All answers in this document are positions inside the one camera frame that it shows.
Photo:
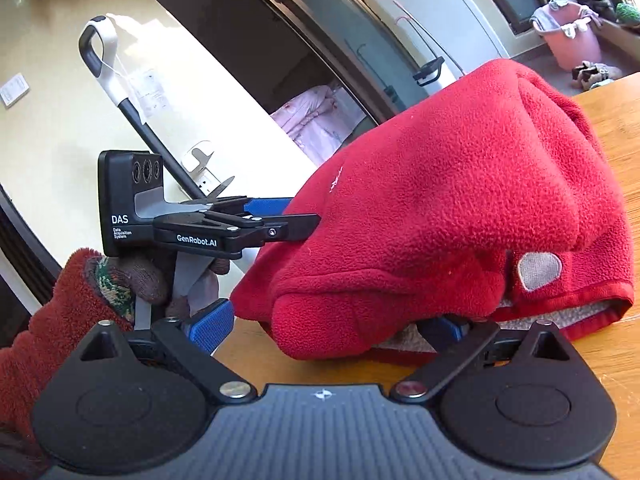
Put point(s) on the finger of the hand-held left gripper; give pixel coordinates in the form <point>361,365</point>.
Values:
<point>295,227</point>
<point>265,206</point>

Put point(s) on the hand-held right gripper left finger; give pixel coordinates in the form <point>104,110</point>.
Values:
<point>212,327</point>

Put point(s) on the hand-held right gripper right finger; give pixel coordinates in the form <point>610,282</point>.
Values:
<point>445,330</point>

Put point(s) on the red fleece hooded jacket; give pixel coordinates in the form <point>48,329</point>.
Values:
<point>450,185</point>

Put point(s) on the person's left forearm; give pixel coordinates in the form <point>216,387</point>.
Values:
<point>50,320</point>

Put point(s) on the person's left hand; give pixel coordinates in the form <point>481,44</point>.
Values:
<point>145,280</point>

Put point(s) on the pink bedding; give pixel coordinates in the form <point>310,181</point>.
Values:
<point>320,125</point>

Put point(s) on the white paper tag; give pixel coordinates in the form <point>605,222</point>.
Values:
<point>150,92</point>

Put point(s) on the white trash bin black lid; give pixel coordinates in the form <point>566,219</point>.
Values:
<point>429,76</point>

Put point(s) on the pink laundry basin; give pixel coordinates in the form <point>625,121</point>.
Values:
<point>575,45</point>

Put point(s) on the pale laundry pile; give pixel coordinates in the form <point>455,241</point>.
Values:
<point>562,15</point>

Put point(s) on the green fuzzy slipper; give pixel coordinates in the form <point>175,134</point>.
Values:
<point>629,14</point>

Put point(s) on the white wall mount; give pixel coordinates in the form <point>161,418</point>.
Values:
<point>206,176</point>

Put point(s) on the white wall socket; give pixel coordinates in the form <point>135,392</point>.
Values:
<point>12,91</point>

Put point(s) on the dark sliding door frame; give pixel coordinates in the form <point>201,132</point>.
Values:
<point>240,5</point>

